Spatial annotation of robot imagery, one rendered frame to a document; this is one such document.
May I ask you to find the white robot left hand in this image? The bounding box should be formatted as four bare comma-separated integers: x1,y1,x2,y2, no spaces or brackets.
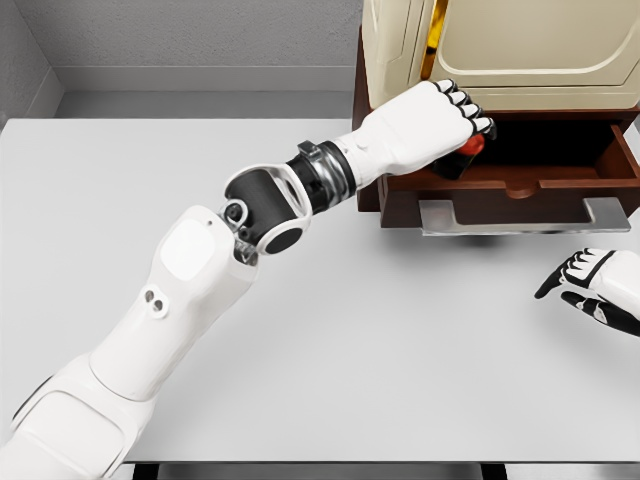
360,79,499,176

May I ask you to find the cream cabinet with brown base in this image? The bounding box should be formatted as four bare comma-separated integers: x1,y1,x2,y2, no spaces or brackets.
351,0,640,216

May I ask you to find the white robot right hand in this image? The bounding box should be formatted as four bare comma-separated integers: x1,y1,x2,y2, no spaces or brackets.
533,247,640,338

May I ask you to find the brown wooden drawer, silver handle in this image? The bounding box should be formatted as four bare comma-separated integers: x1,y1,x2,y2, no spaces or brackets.
378,122,640,237

